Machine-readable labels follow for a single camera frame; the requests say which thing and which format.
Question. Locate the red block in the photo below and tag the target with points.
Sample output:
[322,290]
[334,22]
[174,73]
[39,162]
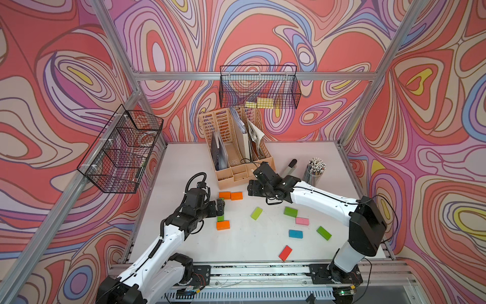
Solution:
[285,253]

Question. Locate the grey stapler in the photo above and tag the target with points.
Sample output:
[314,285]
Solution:
[290,168]

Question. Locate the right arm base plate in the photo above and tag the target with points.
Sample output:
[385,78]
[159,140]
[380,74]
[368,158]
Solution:
[331,274]

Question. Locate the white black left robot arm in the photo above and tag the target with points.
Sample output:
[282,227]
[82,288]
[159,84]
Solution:
[160,267]

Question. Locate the beige plastic file organizer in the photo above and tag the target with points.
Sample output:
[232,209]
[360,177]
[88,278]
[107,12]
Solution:
[239,171]

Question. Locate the teal block lower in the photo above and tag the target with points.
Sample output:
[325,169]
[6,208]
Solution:
[296,234]

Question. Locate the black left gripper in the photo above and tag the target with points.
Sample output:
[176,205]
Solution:
[212,211]

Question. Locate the black wire basket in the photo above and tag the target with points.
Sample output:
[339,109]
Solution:
[116,161]
[241,83]

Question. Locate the yellow sticky notes pad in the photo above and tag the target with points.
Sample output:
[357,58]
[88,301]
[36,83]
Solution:
[261,103]

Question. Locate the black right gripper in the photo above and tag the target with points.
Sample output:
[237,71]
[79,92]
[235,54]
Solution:
[253,188]

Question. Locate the black wire basket left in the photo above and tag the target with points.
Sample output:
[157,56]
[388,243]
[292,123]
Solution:
[116,161]

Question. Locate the orange block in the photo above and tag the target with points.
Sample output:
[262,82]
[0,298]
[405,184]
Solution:
[223,225]
[226,195]
[236,196]

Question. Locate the light green block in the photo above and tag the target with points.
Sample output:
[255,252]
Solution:
[256,213]

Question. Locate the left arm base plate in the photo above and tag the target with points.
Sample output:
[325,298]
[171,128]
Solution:
[196,275]

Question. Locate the black wire basket back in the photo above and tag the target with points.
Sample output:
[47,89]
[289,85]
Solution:
[241,83]

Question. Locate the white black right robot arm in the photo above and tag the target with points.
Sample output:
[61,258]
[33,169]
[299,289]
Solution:
[361,216]

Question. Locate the pink block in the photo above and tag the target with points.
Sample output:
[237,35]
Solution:
[302,221]

